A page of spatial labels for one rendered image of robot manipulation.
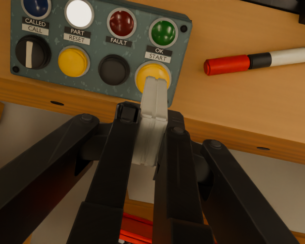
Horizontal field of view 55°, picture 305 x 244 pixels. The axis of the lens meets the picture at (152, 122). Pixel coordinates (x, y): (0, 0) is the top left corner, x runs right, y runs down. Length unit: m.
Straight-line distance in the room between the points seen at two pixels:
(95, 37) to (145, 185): 0.96
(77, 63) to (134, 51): 0.05
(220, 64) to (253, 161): 1.02
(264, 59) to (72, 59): 0.18
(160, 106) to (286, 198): 1.21
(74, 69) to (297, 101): 0.22
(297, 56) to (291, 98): 0.04
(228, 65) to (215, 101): 0.04
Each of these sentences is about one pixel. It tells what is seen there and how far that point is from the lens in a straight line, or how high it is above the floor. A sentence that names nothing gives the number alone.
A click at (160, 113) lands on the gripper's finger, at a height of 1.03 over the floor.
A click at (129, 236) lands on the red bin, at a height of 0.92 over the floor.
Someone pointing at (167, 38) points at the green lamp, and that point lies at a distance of 0.25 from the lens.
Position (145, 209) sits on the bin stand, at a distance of 0.38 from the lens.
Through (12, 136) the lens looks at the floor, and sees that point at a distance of 1.26.
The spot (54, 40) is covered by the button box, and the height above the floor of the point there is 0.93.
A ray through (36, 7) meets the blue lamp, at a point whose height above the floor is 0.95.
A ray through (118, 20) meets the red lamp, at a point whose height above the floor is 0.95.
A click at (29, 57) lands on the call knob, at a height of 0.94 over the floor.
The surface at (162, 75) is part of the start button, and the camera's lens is 0.25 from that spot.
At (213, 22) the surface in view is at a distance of 0.33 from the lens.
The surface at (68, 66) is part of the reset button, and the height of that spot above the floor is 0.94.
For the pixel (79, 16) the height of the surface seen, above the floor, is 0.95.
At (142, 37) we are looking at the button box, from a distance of 0.26.
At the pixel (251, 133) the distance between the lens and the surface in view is 0.31.
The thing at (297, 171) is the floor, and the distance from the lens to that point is 1.38.
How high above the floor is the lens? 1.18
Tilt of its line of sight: 79 degrees down
